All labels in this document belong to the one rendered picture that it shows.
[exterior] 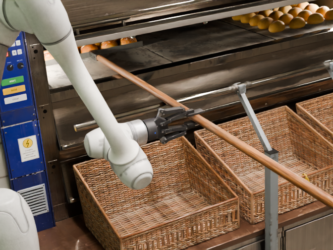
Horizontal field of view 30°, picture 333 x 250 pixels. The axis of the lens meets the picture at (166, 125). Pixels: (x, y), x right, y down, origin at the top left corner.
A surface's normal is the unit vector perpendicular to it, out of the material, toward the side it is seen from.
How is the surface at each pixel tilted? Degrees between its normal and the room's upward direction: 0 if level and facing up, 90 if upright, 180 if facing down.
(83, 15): 70
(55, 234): 0
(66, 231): 0
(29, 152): 90
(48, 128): 90
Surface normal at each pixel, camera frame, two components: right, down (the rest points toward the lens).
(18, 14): -0.37, 0.58
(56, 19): 0.67, 0.37
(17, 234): 0.60, 0.09
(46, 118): 0.46, 0.33
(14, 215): 0.67, -0.18
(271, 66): 0.40, -0.01
